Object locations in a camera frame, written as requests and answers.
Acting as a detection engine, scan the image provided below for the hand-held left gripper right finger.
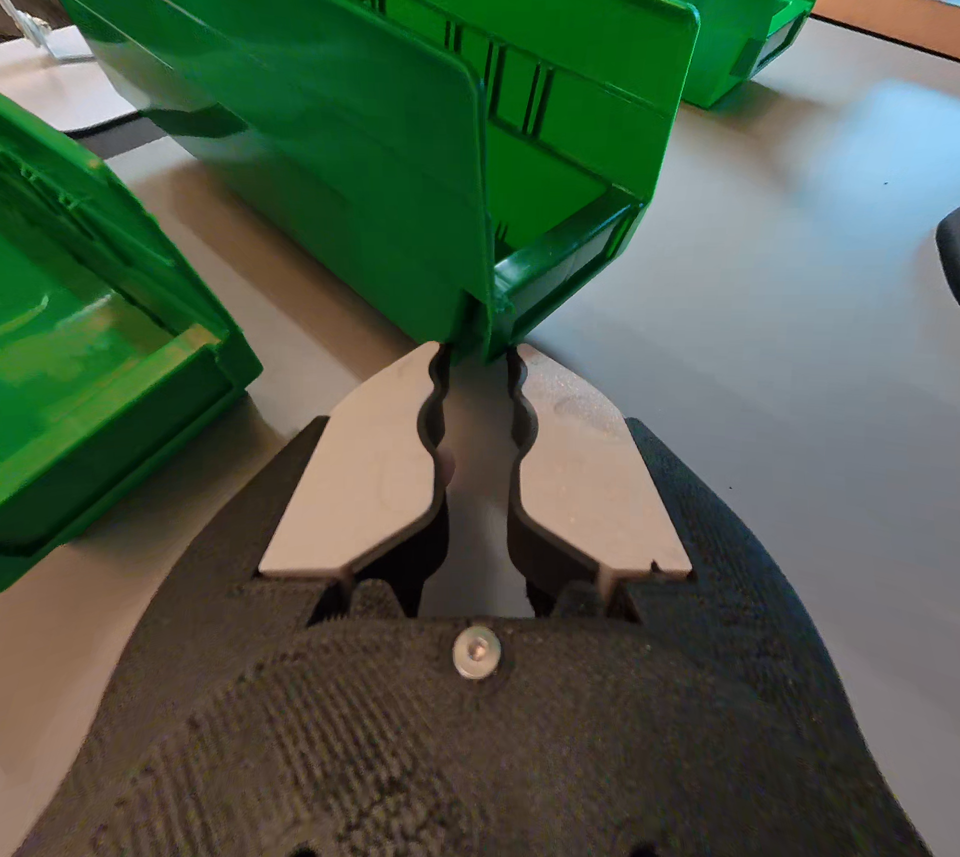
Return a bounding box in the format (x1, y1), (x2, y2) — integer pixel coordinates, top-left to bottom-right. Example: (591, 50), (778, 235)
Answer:
(506, 343), (693, 582)

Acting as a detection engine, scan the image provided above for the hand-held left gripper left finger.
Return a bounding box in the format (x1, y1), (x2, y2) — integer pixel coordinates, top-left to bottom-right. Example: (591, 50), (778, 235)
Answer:
(257, 339), (451, 581)

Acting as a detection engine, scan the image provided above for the green plastic bin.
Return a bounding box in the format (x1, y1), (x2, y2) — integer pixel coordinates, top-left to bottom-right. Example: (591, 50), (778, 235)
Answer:
(534, 0), (854, 110)
(0, 93), (265, 592)
(0, 0), (702, 365)

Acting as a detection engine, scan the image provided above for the black armrest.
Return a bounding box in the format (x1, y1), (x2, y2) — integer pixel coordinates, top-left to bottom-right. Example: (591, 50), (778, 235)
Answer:
(935, 206), (960, 309)

